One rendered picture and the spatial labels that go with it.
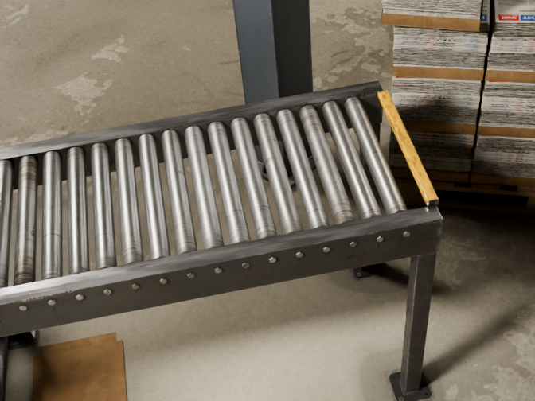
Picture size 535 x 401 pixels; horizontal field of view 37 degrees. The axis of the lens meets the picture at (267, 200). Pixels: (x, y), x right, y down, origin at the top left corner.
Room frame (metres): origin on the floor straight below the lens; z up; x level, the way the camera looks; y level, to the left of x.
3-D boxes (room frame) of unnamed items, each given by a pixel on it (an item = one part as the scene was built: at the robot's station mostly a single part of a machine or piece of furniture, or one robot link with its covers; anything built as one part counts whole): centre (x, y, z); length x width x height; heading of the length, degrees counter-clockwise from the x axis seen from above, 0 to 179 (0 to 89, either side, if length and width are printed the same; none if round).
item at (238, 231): (1.45, 0.10, 0.77); 0.47 x 0.05 x 0.05; 6
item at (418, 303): (1.25, -0.38, 0.34); 0.06 x 0.06 x 0.68; 6
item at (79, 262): (1.41, 0.48, 0.77); 0.47 x 0.05 x 0.05; 6
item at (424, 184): (1.48, -0.37, 0.81); 0.43 x 0.03 x 0.02; 6
